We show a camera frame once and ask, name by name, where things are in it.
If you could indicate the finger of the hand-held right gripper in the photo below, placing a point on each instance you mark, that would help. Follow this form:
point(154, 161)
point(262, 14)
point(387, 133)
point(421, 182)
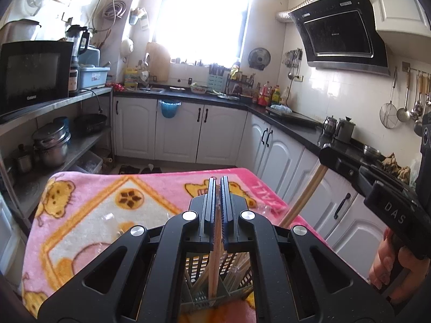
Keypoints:
point(340, 166)

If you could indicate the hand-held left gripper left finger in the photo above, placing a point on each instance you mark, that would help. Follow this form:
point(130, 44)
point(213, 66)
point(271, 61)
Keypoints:
point(212, 232)

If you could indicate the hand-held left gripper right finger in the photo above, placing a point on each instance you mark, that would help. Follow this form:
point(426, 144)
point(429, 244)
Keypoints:
point(225, 232)

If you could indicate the wooden chopsticks bundle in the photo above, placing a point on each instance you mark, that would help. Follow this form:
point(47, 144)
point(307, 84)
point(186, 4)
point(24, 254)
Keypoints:
point(234, 272)

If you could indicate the black slotted utensil basket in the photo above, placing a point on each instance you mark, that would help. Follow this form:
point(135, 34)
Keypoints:
point(198, 292)

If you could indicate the person's right hand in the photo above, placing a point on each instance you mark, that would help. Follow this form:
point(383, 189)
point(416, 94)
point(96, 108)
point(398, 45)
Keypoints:
point(410, 276)

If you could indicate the steel bowl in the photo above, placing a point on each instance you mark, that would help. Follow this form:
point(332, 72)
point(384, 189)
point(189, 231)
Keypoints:
point(372, 151)

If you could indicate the large steel kettle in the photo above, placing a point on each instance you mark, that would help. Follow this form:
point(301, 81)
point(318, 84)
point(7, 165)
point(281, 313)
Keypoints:
point(345, 130)

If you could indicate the small steel kettle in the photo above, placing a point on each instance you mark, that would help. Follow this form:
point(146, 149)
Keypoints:
point(330, 125)

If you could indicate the empty clear plastic wrapper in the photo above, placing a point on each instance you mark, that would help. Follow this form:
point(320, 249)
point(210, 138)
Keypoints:
point(262, 208)
point(109, 221)

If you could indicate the ginger roots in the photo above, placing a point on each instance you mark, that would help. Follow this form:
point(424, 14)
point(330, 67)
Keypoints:
point(394, 167)

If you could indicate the black kitchen countertop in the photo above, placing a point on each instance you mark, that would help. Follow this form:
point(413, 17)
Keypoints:
point(303, 131)

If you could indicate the black baking tray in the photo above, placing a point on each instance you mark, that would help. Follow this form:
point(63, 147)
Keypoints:
point(293, 117)

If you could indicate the hanging steel ladle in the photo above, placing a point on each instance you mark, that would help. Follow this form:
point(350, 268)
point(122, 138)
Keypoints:
point(403, 111)

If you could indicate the dark slippers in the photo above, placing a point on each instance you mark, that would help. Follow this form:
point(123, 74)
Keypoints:
point(139, 169)

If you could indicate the white kitchen base cabinets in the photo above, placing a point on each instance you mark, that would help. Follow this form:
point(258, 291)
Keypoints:
point(208, 134)

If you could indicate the condiment bottles group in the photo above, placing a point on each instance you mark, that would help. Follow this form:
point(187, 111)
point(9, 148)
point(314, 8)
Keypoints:
point(269, 95)

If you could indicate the black spice rack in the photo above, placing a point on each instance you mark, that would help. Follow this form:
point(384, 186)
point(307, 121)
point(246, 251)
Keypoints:
point(239, 85)

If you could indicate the pink printed blanket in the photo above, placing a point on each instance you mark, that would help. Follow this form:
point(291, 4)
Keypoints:
point(84, 215)

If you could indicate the black range hood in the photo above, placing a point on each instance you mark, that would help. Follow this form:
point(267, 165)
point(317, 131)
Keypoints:
point(340, 37)

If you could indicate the blue hanging trash bin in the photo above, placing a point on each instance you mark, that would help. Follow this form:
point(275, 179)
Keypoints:
point(170, 108)

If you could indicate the clear plastic storage bin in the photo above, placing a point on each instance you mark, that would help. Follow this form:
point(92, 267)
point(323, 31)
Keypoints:
point(89, 167)

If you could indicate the black wok pan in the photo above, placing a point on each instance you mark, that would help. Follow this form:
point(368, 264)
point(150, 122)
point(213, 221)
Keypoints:
point(90, 123)

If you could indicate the white upper cabinet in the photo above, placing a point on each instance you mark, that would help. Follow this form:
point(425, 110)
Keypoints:
point(399, 3)

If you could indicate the wooden cutting board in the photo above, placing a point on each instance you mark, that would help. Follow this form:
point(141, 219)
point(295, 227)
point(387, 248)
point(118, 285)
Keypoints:
point(158, 61)

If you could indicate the steel cooking pots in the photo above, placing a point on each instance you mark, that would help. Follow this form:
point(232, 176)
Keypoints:
point(52, 144)

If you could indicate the blue dish drainer box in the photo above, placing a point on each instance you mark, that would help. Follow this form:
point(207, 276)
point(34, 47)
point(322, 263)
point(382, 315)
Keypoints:
point(92, 74)

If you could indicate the white hanging colander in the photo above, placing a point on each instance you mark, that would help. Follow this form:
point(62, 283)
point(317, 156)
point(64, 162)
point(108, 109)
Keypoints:
point(127, 47)

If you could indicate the kitchen window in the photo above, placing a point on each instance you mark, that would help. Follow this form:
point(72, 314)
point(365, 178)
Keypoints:
point(202, 16)

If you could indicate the metal shelf rack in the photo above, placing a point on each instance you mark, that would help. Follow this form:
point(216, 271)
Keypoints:
point(50, 107)

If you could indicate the dark glass jar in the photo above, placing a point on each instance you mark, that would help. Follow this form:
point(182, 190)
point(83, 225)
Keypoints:
point(73, 78)

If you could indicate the black blender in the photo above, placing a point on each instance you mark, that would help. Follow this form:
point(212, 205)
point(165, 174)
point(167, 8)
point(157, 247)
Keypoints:
point(79, 40)

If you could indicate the black microwave oven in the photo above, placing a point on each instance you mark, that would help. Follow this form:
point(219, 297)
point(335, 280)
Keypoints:
point(33, 74)

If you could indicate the small wall fan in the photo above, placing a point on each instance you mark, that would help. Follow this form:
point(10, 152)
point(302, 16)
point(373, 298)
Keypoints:
point(259, 58)

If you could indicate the silver exhaust duct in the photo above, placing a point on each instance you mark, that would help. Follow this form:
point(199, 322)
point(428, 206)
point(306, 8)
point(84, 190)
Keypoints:
point(289, 14)

